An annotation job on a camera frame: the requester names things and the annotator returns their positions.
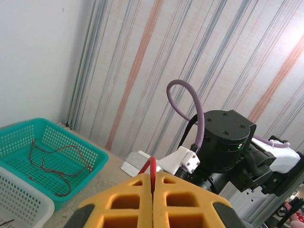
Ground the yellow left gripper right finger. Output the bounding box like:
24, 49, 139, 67
152, 172, 247, 228

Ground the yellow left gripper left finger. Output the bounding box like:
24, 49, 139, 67
63, 172, 154, 228

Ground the teal plastic basket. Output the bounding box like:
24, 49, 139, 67
0, 118, 109, 213

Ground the white plastic basket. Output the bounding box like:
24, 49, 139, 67
0, 165, 55, 228

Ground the pink patterned object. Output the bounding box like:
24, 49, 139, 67
288, 211, 304, 228

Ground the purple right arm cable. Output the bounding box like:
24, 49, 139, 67
166, 79, 291, 150

